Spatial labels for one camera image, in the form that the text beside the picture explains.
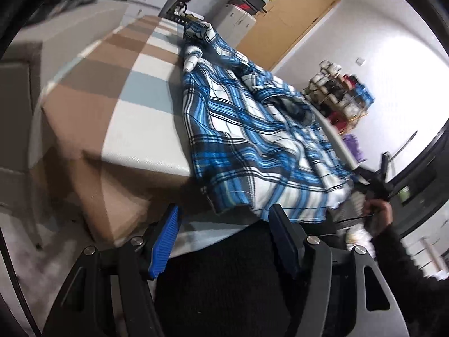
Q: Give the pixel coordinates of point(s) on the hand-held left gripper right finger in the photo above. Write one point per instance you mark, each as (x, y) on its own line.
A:
(284, 242)

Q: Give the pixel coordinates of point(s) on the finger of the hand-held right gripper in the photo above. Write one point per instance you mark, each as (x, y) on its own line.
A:
(364, 176)

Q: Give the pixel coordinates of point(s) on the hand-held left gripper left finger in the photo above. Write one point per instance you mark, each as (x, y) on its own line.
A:
(165, 245)

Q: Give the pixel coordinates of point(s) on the blue plaid shirt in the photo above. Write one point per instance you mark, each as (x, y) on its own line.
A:
(245, 140)

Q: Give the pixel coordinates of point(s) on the person's right forearm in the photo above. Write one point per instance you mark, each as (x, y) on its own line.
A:
(403, 266)

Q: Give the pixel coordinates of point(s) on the person's right hand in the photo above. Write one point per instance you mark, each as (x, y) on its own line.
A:
(380, 214)

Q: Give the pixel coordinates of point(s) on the purple bag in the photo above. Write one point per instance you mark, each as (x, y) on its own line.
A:
(352, 147)

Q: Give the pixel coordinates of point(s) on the metal rod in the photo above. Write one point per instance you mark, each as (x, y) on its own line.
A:
(405, 144)

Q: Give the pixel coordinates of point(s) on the grey box table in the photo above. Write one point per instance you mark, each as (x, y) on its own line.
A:
(336, 137)

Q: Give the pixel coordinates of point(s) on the wooden shoe rack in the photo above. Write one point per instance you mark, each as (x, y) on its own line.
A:
(354, 119)

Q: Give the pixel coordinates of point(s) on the person's black clothing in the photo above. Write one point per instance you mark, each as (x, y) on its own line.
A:
(217, 288)

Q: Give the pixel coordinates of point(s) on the rows of shoes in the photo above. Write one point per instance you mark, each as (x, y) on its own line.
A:
(336, 84)

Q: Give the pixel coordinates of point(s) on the bed with checked sheet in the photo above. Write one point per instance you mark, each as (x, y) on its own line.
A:
(122, 77)

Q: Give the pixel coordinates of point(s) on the wooden door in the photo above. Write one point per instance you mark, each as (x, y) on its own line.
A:
(291, 17)

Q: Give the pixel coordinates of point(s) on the black and red shoe box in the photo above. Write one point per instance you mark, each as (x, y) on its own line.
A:
(245, 7)

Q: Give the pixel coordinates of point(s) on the white light switch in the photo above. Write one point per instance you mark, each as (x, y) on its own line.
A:
(360, 61)

